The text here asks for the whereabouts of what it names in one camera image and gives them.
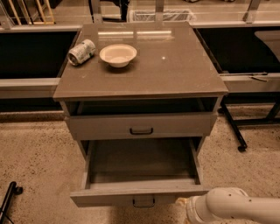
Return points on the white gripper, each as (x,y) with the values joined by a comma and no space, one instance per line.
(192,208)

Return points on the grey drawer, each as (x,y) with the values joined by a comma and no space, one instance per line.
(103,127)
(140,173)

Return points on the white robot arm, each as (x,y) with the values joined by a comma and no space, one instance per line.
(232,203)

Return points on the grey top drawer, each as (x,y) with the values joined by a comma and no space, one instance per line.
(103,127)

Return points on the grey drawer cabinet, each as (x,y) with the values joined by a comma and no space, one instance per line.
(171,73)

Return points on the black stand leg right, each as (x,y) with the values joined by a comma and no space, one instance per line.
(269,119)

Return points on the black stand leg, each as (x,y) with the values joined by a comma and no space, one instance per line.
(269,119)
(13,189)

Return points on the white paper bowl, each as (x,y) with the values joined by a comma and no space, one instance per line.
(118,55)

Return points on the black stand leg left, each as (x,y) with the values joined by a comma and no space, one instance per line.
(13,189)

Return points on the crushed green white can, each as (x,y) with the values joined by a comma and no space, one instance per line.
(81,52)

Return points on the white wire basket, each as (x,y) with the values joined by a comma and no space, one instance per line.
(171,15)

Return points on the wooden chair frame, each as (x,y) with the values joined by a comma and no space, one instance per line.
(29,12)

